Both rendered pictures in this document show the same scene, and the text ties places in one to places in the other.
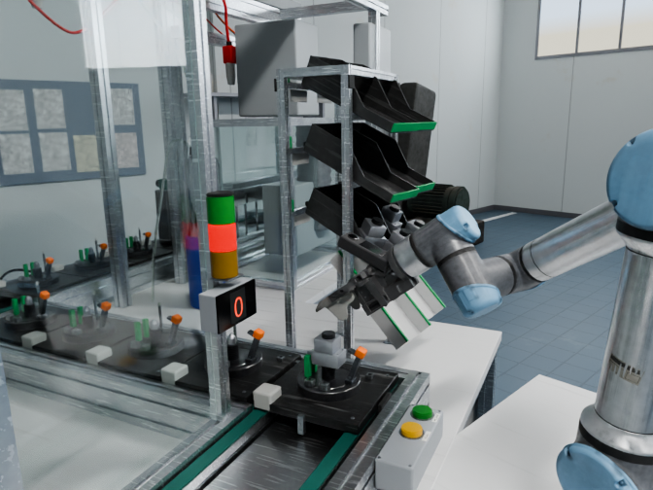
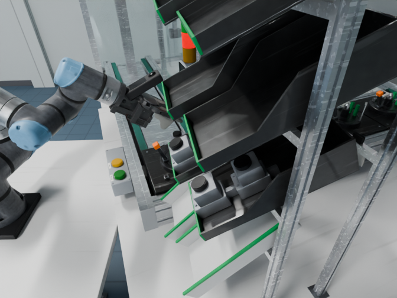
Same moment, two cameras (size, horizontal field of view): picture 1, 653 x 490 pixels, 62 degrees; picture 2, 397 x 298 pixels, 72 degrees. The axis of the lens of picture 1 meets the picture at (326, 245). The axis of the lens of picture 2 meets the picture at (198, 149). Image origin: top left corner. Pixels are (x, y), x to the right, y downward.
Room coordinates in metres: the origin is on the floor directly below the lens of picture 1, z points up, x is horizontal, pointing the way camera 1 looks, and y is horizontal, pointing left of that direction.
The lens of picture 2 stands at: (1.66, -0.50, 1.60)
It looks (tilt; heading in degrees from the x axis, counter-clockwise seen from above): 37 degrees down; 134
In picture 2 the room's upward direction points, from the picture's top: 2 degrees counter-clockwise
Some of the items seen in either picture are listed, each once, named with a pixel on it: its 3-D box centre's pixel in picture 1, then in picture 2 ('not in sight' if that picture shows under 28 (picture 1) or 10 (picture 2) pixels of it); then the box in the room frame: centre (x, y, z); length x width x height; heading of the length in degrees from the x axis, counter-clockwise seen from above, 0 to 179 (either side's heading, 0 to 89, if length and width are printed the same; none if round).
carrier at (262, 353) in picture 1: (231, 348); not in sight; (1.20, 0.23, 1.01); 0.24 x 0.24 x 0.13; 64
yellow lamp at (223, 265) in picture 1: (223, 262); (189, 54); (0.97, 0.19, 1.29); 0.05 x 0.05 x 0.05
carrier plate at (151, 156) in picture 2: (328, 389); (179, 162); (1.09, 0.00, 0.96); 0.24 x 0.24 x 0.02; 64
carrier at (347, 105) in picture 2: not in sight; (345, 111); (1.42, 0.67, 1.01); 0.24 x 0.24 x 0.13; 64
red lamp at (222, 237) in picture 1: (222, 235); (188, 39); (0.97, 0.19, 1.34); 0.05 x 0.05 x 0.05
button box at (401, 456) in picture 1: (411, 446); (119, 169); (0.91, -0.15, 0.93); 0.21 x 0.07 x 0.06; 154
